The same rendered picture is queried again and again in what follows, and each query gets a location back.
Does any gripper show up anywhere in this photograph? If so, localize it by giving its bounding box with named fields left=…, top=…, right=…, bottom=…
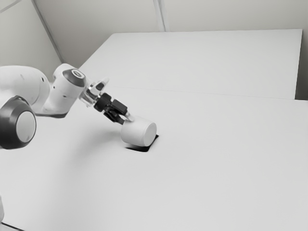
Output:
left=94, top=92, right=135, bottom=126

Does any white mug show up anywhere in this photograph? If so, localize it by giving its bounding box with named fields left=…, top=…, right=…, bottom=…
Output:
left=120, top=115, right=158, bottom=147

